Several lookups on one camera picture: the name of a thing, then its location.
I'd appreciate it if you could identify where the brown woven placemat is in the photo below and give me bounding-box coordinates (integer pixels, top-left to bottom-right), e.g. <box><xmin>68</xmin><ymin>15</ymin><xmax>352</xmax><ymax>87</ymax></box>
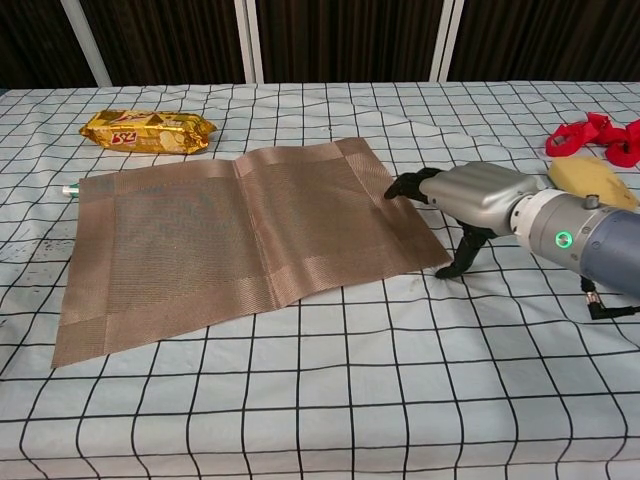
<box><xmin>51</xmin><ymin>137</ymin><xmax>453</xmax><ymax>370</ymax></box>

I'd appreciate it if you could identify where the gold snack packet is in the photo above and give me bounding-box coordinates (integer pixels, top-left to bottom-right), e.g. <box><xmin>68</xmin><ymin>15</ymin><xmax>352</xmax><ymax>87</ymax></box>
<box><xmin>78</xmin><ymin>110</ymin><xmax>218</xmax><ymax>155</ymax></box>

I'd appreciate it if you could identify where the checkered white tablecloth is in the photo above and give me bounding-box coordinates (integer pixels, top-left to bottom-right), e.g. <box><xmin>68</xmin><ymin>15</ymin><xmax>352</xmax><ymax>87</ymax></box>
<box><xmin>0</xmin><ymin>79</ymin><xmax>640</xmax><ymax>480</ymax></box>

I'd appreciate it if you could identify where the white screen frame post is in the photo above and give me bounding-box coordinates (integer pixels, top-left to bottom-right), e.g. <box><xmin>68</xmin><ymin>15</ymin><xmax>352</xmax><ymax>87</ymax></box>
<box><xmin>233</xmin><ymin>0</ymin><xmax>266</xmax><ymax>84</ymax></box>
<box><xmin>62</xmin><ymin>0</ymin><xmax>112</xmax><ymax>87</ymax></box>
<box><xmin>429</xmin><ymin>0</ymin><xmax>464</xmax><ymax>83</ymax></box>

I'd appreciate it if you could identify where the yellow sponge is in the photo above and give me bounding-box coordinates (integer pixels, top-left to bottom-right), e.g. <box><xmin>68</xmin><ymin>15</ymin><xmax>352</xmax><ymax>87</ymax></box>
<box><xmin>547</xmin><ymin>157</ymin><xmax>640</xmax><ymax>209</ymax></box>

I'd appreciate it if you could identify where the dark slatted screen panel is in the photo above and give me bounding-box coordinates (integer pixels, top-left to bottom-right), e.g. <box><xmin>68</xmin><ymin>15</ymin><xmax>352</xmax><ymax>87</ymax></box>
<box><xmin>0</xmin><ymin>0</ymin><xmax>97</xmax><ymax>90</ymax></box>
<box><xmin>79</xmin><ymin>0</ymin><xmax>247</xmax><ymax>86</ymax></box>
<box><xmin>447</xmin><ymin>0</ymin><xmax>640</xmax><ymax>82</ymax></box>
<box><xmin>254</xmin><ymin>0</ymin><xmax>446</xmax><ymax>84</ymax></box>

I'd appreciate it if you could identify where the red ribbon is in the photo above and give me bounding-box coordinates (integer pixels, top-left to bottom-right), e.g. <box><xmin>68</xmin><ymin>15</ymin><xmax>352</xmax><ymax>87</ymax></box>
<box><xmin>544</xmin><ymin>112</ymin><xmax>640</xmax><ymax>169</ymax></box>

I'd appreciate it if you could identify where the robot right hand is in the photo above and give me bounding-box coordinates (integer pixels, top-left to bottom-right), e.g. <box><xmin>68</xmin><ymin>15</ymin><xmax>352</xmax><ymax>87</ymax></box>
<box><xmin>383</xmin><ymin>160</ymin><xmax>539</xmax><ymax>280</ymax></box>

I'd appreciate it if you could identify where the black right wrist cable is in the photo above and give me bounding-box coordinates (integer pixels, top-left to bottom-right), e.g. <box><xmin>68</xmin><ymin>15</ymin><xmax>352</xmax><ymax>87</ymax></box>
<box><xmin>578</xmin><ymin>277</ymin><xmax>640</xmax><ymax>321</ymax></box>

